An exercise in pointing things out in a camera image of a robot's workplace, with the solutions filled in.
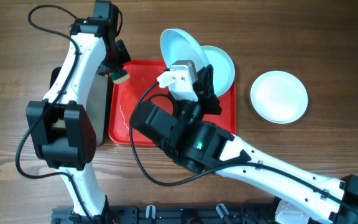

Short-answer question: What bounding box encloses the light blue plate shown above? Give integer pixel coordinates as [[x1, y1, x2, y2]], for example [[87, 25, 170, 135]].
[[201, 45, 236, 96], [160, 28, 210, 72]]

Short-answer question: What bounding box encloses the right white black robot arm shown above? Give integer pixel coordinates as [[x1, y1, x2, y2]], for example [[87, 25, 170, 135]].
[[130, 66, 358, 223]]

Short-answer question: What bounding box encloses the right black cable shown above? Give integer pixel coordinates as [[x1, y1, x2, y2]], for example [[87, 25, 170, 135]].
[[129, 81, 358, 224]]

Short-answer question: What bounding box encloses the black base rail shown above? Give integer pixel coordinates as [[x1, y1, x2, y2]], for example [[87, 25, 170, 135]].
[[50, 202, 291, 224]]

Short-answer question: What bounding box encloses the green yellow sponge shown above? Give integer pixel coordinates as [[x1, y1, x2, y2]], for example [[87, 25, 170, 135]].
[[112, 68, 130, 85]]

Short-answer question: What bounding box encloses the red plastic tray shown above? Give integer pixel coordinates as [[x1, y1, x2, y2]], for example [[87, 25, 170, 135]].
[[108, 59, 237, 145]]

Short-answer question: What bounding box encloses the white round plate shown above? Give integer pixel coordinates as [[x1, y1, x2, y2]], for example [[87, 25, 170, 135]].
[[250, 70, 308, 124]]

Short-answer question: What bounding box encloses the left black cable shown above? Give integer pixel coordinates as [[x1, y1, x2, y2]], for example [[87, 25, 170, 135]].
[[15, 4, 93, 218]]

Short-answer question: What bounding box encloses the black rectangular metal tray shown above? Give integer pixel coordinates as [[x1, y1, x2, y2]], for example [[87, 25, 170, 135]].
[[48, 67, 110, 146]]

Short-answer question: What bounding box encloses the black cable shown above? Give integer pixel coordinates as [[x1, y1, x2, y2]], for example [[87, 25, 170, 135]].
[[15, 4, 93, 218], [129, 81, 358, 224]]

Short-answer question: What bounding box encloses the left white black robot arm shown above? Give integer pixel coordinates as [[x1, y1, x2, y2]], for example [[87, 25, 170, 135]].
[[24, 1, 131, 223]]

